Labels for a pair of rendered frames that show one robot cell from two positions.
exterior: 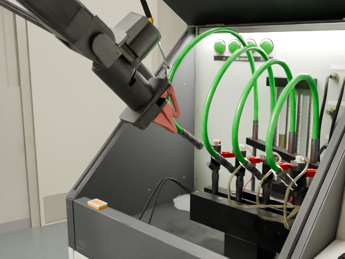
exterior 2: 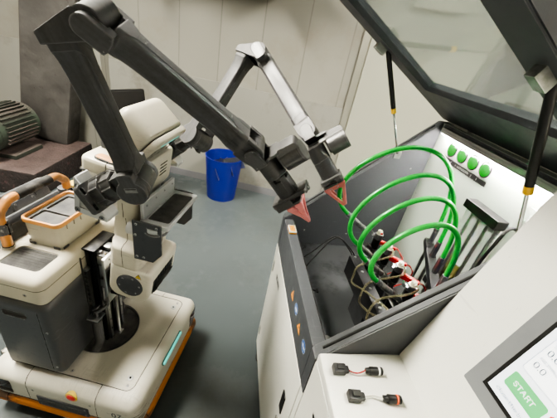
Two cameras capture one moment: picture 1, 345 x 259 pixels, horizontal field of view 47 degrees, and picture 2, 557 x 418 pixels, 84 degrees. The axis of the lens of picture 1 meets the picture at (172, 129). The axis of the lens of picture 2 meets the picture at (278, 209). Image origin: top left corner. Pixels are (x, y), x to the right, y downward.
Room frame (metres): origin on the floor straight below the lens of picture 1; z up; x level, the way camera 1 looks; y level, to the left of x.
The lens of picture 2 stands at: (0.12, -0.35, 1.65)
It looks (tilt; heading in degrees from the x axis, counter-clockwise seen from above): 30 degrees down; 35
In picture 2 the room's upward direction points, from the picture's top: 12 degrees clockwise
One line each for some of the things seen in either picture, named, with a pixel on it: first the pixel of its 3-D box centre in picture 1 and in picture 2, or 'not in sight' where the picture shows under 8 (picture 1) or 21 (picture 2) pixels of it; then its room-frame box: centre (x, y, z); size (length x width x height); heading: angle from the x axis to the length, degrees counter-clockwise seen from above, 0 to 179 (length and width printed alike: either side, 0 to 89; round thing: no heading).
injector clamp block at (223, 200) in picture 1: (250, 230); (371, 304); (0.98, -0.21, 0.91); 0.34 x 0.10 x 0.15; 47
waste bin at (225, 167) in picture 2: not in sight; (225, 174); (2.15, 1.85, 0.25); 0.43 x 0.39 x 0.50; 121
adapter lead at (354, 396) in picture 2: not in sight; (375, 397); (0.63, -0.35, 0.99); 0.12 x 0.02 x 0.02; 132
